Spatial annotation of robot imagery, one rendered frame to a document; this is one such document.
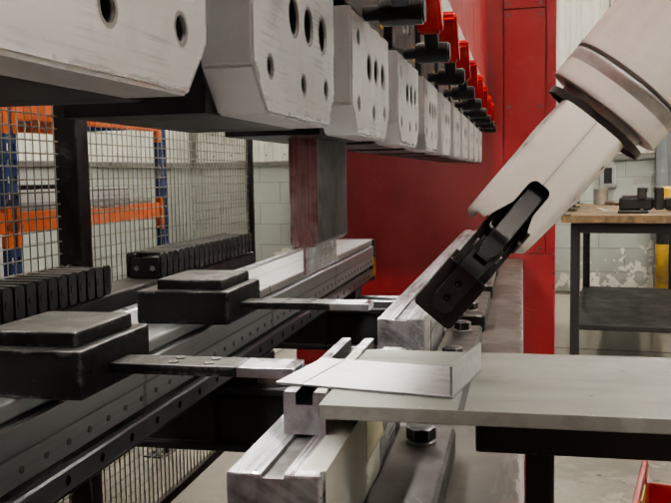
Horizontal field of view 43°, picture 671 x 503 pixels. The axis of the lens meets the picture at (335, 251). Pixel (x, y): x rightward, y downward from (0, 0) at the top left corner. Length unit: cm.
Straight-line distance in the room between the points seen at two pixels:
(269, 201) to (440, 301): 839
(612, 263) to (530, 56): 562
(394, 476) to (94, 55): 55
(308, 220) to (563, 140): 18
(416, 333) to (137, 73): 86
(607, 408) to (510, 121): 225
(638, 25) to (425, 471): 38
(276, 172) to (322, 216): 832
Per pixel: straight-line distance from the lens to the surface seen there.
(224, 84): 35
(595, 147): 57
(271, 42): 37
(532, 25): 281
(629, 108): 58
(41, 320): 74
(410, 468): 74
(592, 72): 59
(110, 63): 23
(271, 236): 897
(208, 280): 98
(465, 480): 80
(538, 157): 57
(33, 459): 72
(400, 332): 108
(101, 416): 81
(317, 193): 59
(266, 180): 896
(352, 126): 55
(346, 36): 54
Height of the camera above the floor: 115
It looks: 5 degrees down
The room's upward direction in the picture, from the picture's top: 1 degrees counter-clockwise
